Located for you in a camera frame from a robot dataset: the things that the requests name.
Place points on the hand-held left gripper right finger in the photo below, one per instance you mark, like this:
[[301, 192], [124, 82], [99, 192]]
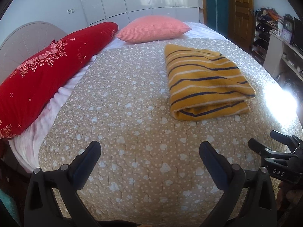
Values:
[[211, 157]]

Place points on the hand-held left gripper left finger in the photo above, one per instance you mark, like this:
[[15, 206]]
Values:
[[88, 157]]

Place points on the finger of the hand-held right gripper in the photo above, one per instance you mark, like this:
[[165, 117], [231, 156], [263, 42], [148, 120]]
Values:
[[279, 134], [258, 145]]

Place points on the yellow striped sweater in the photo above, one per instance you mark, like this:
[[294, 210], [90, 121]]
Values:
[[203, 85]]

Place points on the beige heart-print blanket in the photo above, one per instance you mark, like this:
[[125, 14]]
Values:
[[132, 113]]

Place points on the white cluttered shelf unit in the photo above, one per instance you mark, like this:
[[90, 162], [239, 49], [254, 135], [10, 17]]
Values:
[[272, 49]]

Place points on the teal cloth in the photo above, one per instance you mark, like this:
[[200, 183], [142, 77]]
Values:
[[8, 208]]

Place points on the red floral pillow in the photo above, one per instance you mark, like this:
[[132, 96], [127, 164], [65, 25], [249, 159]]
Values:
[[47, 68]]

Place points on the pink table clock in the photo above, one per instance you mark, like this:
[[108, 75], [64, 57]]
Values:
[[286, 35]]

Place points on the black monitor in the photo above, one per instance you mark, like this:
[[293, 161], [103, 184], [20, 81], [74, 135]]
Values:
[[297, 33]]

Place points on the black table clock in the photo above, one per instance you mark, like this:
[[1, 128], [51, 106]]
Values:
[[288, 23]]

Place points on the wooden door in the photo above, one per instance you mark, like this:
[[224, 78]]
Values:
[[241, 11]]

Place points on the grey round headboard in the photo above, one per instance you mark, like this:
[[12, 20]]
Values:
[[23, 42]]

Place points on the pink ribbed pillow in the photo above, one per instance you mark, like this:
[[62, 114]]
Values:
[[153, 29]]

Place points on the teal curtain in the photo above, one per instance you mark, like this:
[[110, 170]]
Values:
[[216, 7]]

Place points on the white glossy wardrobe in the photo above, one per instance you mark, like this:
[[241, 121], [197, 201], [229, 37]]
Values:
[[139, 0]]

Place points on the white wall socket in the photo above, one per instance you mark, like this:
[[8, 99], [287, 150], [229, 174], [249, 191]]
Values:
[[71, 10]]

